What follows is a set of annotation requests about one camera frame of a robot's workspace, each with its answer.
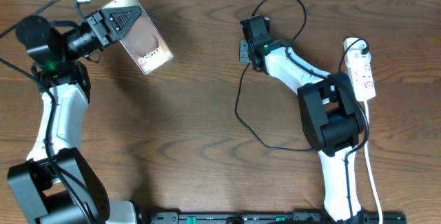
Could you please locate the Samsung Galaxy smartphone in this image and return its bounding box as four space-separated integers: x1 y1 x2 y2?
100 0 174 75

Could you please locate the black USB charging cable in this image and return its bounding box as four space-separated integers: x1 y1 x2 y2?
234 38 370 152

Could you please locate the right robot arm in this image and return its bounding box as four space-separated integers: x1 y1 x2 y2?
240 15 368 223

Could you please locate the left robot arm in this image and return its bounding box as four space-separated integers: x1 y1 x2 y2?
8 6 149 223

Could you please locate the white USB charger plug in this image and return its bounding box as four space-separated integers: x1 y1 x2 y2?
345 40 371 68

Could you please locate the white power strip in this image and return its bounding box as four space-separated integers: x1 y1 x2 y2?
343 37 376 102

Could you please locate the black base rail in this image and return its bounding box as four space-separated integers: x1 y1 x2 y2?
150 211 407 224

